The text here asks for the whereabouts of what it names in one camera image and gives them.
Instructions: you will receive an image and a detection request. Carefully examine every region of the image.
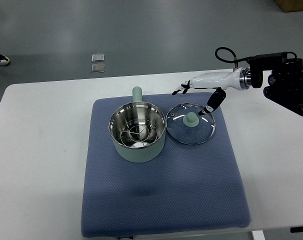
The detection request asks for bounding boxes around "cardboard box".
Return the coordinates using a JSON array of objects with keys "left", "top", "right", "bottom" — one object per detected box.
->
[{"left": 274, "top": 0, "right": 303, "bottom": 13}]

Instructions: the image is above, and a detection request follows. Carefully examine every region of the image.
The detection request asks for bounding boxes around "black table bracket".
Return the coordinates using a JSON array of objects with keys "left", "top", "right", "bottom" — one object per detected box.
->
[{"left": 290, "top": 226, "right": 303, "bottom": 233}]

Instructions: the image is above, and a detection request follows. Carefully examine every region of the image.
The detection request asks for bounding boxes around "lower metal floor plate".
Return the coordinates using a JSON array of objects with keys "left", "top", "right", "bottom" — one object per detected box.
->
[{"left": 91, "top": 63, "right": 105, "bottom": 73}]

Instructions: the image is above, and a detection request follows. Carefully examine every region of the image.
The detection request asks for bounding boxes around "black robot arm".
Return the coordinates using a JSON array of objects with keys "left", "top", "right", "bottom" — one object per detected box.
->
[{"left": 246, "top": 52, "right": 303, "bottom": 117}]

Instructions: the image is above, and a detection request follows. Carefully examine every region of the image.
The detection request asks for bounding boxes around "green steel pot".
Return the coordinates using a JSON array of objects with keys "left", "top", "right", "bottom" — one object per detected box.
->
[{"left": 108, "top": 86, "right": 166, "bottom": 163}]

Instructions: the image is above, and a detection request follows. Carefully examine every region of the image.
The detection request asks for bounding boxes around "upper metal floor plate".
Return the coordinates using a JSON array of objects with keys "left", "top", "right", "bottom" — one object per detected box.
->
[{"left": 91, "top": 53, "right": 105, "bottom": 63}]

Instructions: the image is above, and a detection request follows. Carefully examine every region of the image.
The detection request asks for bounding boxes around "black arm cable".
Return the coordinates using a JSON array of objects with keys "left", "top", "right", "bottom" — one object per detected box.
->
[{"left": 214, "top": 47, "right": 251, "bottom": 69}]

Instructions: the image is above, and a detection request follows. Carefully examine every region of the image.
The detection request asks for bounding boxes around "glass lid green knob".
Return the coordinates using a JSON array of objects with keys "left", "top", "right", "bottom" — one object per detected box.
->
[{"left": 166, "top": 103, "right": 216, "bottom": 145}]

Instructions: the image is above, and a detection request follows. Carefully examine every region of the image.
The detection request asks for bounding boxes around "wire steaming rack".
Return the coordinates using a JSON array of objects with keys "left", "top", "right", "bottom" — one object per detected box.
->
[{"left": 119, "top": 119, "right": 159, "bottom": 148}]

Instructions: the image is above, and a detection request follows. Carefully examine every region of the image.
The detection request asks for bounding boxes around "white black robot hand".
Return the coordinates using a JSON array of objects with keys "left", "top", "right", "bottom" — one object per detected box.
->
[{"left": 172, "top": 67, "right": 252, "bottom": 116}]

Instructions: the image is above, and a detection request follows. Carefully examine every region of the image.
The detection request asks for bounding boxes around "blue textured mat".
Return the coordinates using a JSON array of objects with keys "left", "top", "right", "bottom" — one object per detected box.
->
[{"left": 81, "top": 96, "right": 251, "bottom": 238}]

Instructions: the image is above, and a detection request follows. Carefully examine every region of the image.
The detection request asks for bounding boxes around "white table leg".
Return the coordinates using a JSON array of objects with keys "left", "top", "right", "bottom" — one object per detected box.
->
[{"left": 251, "top": 230, "right": 266, "bottom": 240}]

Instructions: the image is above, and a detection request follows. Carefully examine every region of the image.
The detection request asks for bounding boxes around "metal floor plate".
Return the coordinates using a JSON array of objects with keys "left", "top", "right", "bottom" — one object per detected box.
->
[
  {"left": 91, "top": 63, "right": 105, "bottom": 73},
  {"left": 91, "top": 53, "right": 105, "bottom": 63}
]

